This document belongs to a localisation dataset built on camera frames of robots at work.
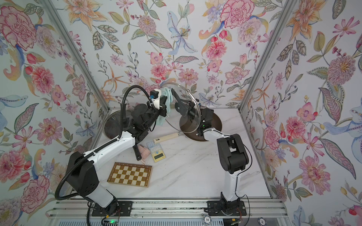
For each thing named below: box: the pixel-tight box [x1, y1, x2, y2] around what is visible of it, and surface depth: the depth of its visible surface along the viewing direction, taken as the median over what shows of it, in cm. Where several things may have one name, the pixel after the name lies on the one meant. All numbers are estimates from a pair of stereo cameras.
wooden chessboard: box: [106, 161, 153, 188], surface depth 85 cm
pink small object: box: [137, 144, 151, 160], surface depth 93 cm
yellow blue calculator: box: [146, 141, 166, 163], surface depth 95 cm
